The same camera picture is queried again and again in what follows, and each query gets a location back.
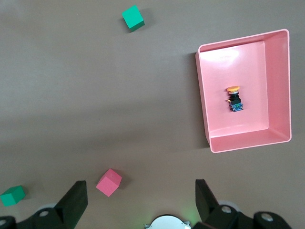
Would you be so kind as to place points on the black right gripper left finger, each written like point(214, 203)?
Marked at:
point(71, 205)

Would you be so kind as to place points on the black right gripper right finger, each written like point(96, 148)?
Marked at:
point(207, 207)

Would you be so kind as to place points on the yellow capped push button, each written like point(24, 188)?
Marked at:
point(234, 100)

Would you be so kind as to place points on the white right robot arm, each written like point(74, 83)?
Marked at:
point(166, 223)

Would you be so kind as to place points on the pink foam cube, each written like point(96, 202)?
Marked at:
point(108, 183)

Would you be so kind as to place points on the green foam cube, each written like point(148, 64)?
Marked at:
point(12, 196)
point(133, 18)

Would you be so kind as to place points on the brown table cover mat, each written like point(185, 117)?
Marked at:
point(71, 95)

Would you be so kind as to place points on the pink plastic tray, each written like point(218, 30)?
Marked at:
point(238, 66)

